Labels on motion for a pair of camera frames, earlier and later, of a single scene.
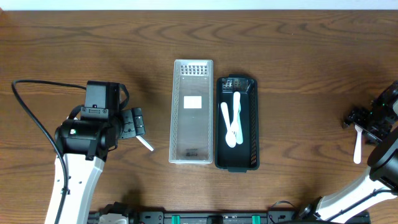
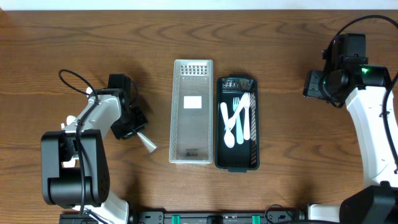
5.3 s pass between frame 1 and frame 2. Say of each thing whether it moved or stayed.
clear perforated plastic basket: stayed
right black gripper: moved
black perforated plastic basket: stayed
